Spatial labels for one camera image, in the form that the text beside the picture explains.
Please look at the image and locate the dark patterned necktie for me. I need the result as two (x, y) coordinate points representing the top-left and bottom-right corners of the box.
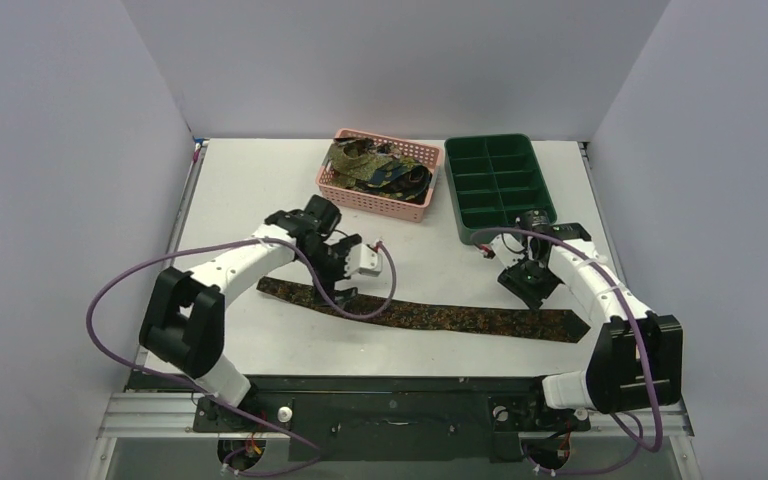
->
(256, 277), (590, 344)

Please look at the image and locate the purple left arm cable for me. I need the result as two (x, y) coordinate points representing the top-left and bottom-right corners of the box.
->
(85, 237), (399, 480)

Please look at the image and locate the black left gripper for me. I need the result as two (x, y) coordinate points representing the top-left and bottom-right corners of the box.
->
(299, 236), (361, 308)

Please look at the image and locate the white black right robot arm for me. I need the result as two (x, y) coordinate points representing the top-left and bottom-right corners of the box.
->
(489, 210), (683, 427)

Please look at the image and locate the green divided plastic tray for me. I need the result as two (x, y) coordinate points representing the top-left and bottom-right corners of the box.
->
(444, 133), (557, 245)

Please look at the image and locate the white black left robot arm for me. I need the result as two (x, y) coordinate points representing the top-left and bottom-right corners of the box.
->
(139, 207), (382, 430)

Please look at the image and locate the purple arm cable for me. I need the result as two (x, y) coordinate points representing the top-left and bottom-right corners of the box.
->
(468, 227), (665, 478)
(85, 237), (399, 480)

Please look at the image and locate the black metal base rail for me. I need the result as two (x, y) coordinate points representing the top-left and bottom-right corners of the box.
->
(97, 374), (695, 465)

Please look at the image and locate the pile of patterned ties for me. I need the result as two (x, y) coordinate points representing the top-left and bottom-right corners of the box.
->
(327, 137), (433, 204)

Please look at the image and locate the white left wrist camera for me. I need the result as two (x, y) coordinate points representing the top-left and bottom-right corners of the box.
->
(345, 243), (383, 277)

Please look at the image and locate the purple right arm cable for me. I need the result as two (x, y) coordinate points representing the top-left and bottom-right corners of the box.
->
(468, 227), (665, 478)

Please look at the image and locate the pink plastic basket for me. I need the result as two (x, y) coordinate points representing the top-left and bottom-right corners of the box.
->
(316, 128), (444, 223)

